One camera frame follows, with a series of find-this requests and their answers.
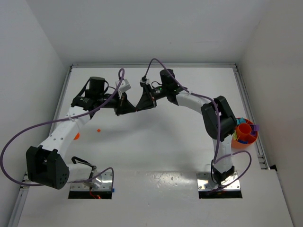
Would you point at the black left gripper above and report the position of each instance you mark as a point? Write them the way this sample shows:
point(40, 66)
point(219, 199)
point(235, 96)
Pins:
point(120, 104)

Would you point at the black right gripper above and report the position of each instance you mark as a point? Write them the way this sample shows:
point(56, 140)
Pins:
point(152, 99)

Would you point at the large teal lego brick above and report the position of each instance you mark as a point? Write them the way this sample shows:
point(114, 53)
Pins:
point(241, 120)

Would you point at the blue arch lego piece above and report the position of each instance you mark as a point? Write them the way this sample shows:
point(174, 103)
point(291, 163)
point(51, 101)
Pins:
point(243, 141)

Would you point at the purple stepped lego brick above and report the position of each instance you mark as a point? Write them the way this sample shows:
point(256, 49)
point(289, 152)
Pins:
point(254, 127)

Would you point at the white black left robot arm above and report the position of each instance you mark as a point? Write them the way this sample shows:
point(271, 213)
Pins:
point(45, 163)

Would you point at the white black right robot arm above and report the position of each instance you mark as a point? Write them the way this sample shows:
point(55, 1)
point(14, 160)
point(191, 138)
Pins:
point(218, 117)

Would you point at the orange round lego piece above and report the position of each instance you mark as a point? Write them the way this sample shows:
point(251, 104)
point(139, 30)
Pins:
point(77, 136)

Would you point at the orange divided round container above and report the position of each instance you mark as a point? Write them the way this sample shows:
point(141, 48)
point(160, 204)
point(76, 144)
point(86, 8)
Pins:
point(244, 132)

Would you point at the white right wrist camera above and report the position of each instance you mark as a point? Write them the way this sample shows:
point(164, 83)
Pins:
point(145, 82)

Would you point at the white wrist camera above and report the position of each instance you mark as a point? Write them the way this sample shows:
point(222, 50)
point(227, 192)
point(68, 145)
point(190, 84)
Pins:
point(124, 86)
point(145, 82)

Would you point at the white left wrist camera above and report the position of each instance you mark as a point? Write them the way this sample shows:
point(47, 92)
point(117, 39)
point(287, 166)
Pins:
point(124, 86)

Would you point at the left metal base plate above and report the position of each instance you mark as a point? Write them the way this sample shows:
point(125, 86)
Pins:
point(103, 183)

